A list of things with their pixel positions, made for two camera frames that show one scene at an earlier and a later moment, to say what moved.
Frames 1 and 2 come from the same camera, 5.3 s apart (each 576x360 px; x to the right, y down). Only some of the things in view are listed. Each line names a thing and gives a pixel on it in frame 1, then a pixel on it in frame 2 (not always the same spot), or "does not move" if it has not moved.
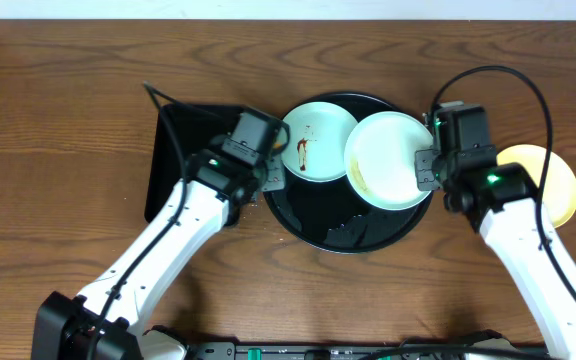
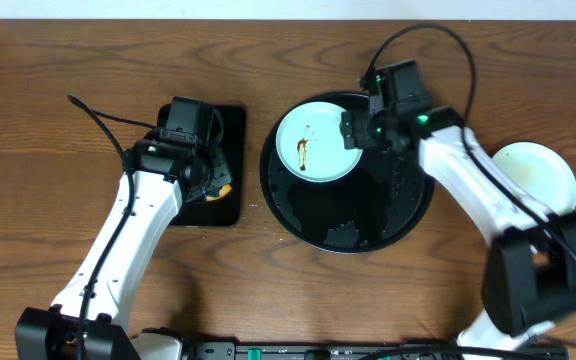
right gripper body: [433, 172] → [371, 132]
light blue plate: [317, 137] does not move
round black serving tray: [328, 214] does not move
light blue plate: [380, 160] → [543, 172]
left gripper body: [273, 176] → [219, 170]
